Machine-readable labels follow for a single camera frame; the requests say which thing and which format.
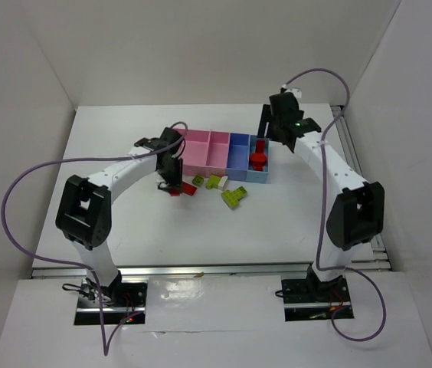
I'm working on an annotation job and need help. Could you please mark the green square lego brick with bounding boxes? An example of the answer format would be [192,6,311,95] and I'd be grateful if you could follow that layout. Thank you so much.
[192,175,205,187]

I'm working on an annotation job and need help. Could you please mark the red rounded lego brick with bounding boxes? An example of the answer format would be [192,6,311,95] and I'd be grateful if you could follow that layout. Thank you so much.
[249,153,267,169]

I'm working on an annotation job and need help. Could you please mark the green T-shaped lego assembly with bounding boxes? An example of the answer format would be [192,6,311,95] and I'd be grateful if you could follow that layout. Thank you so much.
[221,186,247,209]

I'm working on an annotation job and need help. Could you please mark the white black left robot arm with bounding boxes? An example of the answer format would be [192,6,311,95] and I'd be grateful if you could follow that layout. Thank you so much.
[55,123,188,303]

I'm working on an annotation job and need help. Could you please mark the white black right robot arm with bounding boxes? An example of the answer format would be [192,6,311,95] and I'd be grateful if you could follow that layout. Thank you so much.
[159,113,385,303]

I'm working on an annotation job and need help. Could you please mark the large pink container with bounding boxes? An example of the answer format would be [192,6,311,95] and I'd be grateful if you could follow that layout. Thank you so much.
[182,130,210,176]

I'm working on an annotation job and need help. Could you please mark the green lego piece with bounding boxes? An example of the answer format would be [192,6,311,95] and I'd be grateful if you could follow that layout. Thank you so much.
[205,175,221,189]

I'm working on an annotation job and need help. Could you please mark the small pink container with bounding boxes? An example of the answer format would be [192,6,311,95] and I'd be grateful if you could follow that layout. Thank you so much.
[205,131,230,177]

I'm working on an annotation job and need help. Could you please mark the white lego piece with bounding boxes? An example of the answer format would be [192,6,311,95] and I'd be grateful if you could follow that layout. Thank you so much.
[218,176,228,191]

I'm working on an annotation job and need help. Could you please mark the light blue container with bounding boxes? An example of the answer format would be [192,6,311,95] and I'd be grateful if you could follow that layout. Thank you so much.
[247,135,270,183]

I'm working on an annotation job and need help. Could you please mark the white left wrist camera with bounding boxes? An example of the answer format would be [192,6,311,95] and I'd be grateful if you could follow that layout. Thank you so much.
[280,84,303,100]

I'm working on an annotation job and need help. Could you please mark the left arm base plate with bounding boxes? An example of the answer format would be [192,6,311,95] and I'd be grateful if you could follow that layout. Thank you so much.
[61,281,148,326]

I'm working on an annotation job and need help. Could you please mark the aluminium front rail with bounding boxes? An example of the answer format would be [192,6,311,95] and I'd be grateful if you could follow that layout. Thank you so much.
[30,261,393,281]

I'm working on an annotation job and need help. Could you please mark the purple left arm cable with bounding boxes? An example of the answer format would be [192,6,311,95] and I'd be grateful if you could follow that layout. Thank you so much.
[0,121,189,357]

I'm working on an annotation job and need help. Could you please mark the aluminium side rail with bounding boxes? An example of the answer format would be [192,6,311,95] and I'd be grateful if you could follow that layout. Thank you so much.
[326,106,391,270]

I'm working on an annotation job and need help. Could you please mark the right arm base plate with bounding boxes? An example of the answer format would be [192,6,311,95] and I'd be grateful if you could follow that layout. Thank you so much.
[274,278,354,322]

